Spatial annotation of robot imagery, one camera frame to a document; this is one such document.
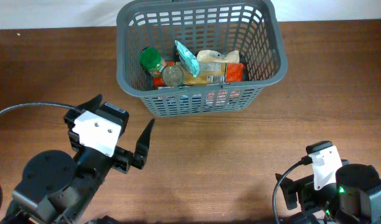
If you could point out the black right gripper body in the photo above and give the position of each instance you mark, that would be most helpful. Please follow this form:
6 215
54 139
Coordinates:
310 200

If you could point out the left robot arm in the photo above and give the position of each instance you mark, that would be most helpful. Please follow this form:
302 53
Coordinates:
57 187

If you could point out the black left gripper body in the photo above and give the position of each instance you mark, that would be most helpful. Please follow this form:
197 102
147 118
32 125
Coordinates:
122 158

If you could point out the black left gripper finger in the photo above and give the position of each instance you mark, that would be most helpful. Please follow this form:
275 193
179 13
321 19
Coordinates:
91 105
142 147

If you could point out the green lid jar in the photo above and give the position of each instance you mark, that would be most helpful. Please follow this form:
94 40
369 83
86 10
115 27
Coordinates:
152 61

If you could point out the light green wipes pack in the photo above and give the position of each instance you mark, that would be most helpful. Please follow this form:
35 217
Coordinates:
188 59

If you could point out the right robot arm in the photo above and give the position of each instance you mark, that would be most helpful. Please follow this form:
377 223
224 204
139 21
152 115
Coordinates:
355 197

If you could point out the grey plastic basket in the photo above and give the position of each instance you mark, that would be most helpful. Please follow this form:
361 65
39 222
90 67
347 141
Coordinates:
247 26

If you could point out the small tin can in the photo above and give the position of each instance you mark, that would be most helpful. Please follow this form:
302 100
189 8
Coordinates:
173 76

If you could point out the red orange pasta pack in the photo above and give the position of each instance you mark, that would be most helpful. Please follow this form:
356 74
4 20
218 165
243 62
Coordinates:
210 74

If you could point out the blue tissue pack box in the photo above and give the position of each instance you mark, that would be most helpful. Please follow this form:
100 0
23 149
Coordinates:
209 101

